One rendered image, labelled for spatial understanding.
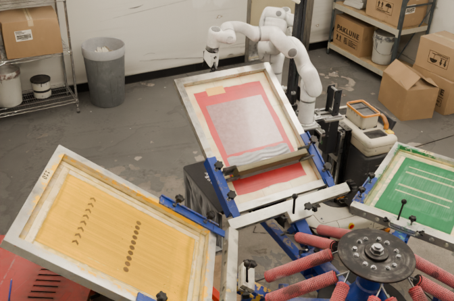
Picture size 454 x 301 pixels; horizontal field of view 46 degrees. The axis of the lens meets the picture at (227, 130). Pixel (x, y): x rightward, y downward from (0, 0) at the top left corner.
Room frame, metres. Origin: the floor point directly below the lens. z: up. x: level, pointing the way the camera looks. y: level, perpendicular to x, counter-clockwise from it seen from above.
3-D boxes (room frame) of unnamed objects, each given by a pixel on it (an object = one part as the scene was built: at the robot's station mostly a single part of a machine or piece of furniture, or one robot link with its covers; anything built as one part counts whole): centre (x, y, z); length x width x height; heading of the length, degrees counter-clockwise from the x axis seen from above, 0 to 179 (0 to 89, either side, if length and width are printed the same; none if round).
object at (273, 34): (2.82, -0.27, 1.68); 0.21 x 0.15 x 0.16; 101
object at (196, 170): (2.53, -0.05, 0.95); 0.48 x 0.44 x 0.01; 29
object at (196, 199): (2.43, 0.12, 0.74); 0.46 x 0.04 x 0.42; 29
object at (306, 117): (2.90, -0.50, 1.21); 0.16 x 0.13 x 0.15; 113
